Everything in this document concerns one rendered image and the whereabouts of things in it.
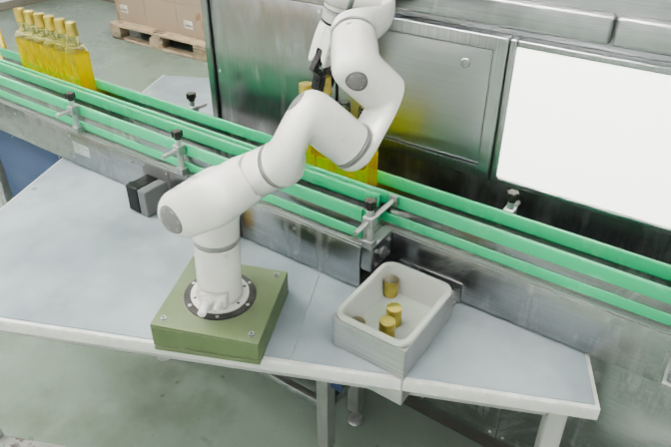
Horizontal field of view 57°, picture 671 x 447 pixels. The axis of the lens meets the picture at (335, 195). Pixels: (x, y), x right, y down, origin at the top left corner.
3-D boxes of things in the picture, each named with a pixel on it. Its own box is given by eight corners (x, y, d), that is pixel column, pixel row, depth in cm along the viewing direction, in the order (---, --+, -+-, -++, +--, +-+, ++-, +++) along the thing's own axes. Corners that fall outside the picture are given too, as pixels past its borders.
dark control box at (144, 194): (170, 206, 177) (166, 181, 173) (149, 219, 172) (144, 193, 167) (151, 198, 181) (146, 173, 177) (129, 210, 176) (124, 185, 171)
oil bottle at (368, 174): (376, 202, 155) (380, 125, 144) (365, 212, 151) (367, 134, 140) (357, 196, 158) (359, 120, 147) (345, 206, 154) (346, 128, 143)
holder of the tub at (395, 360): (461, 303, 142) (464, 277, 138) (402, 379, 123) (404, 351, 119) (396, 276, 150) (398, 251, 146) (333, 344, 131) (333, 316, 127)
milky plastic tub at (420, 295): (452, 315, 138) (456, 285, 133) (402, 379, 122) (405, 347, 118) (385, 286, 146) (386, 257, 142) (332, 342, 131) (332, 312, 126)
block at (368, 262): (393, 253, 147) (394, 229, 144) (372, 274, 141) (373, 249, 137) (380, 248, 149) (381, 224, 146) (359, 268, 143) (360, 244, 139)
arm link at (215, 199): (303, 179, 111) (247, 221, 99) (225, 209, 127) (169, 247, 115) (278, 132, 109) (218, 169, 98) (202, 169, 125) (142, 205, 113)
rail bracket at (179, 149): (192, 175, 168) (185, 130, 161) (171, 186, 163) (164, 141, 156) (181, 171, 170) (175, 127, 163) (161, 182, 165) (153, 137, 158)
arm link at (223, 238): (252, 232, 128) (250, 167, 119) (210, 265, 118) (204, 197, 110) (216, 218, 132) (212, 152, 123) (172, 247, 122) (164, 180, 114)
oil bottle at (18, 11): (51, 86, 222) (30, 7, 208) (36, 91, 218) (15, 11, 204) (41, 83, 225) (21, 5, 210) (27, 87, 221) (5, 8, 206)
